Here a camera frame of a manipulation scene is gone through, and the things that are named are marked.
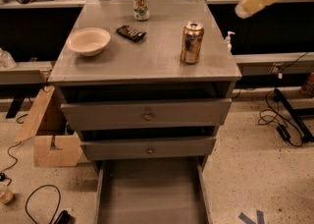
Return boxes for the grey top drawer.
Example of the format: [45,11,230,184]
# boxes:
[61,98,232,131]

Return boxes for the black floor cable left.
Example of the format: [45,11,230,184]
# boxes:
[25,184,73,224]

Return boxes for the grey bottom drawer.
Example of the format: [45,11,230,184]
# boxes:
[93,157,213,224]

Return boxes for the white pump bottle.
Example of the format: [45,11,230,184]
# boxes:
[225,31,236,52]

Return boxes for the grey drawer cabinet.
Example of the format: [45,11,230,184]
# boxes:
[47,0,243,224]

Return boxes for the orange soda can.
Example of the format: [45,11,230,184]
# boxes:
[181,22,204,64]

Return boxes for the white green tall can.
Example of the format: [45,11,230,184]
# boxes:
[133,0,149,21]

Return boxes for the grey drawer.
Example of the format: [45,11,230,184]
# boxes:
[93,157,213,224]
[81,137,216,161]
[61,98,232,131]

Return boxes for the clear plastic cup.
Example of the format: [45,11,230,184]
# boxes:
[0,182,14,204]

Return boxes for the black snack bar packet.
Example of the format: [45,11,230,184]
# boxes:
[116,26,145,42]

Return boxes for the white bowl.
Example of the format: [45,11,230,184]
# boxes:
[66,28,111,56]

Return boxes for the grey middle drawer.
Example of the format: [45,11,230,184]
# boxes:
[81,137,216,161]

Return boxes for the wooden block stand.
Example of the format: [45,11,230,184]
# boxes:
[15,85,87,167]

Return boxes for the black power adapter cable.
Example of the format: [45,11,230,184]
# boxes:
[257,89,307,147]

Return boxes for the black table leg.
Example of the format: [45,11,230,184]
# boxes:
[274,88,314,142]

